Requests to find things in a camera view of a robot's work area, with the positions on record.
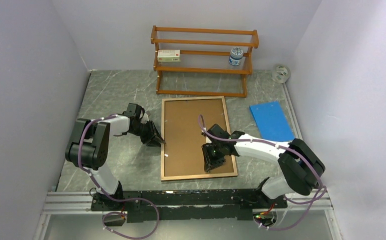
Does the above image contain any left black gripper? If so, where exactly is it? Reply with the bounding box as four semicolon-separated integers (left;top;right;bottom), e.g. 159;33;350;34
130;120;165;148

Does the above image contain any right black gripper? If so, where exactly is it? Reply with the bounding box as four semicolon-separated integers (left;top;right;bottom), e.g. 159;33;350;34
202;142;226;172

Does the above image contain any brown cardboard backing board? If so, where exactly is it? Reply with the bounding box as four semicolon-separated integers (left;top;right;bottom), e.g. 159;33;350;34
164;98;235;178

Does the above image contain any picture frame black and gold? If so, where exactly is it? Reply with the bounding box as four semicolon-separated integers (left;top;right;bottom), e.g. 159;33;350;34
160;96;239;182

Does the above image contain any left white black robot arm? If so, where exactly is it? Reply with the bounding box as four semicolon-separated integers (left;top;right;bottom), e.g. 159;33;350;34
65;103;165;210

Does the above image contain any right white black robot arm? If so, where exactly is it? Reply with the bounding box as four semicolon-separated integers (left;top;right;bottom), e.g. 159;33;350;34
201;124;326;208

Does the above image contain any blue clipboard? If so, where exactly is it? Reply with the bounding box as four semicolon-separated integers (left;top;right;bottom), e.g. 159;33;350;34
249;101;295;142

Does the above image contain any white red small box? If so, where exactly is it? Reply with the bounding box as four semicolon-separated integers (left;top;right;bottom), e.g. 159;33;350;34
157;49;180;62

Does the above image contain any orange wooden shelf rack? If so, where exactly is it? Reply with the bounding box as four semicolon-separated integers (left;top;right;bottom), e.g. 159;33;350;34
150;25;259;98

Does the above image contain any blue white ceramic jar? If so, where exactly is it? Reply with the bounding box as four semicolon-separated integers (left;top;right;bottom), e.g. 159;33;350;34
228;47;244;66

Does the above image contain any clear tape roll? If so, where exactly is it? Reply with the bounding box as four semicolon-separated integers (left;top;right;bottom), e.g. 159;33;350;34
271;64;291;84

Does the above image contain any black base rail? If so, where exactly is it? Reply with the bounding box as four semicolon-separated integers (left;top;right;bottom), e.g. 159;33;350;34
90;188;288;223

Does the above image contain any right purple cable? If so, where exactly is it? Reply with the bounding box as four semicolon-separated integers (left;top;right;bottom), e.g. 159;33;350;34
197;114;328;232

